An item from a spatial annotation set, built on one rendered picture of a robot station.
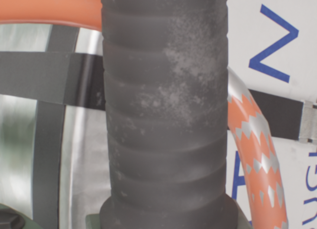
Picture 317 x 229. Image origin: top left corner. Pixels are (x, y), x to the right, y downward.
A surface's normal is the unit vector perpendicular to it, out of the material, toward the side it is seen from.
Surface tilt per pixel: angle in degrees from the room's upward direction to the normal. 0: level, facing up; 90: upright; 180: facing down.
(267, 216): 46
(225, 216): 120
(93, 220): 115
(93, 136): 90
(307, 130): 90
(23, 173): 41
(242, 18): 90
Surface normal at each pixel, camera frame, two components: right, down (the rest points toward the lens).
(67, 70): -0.74, -0.12
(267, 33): 0.65, 0.09
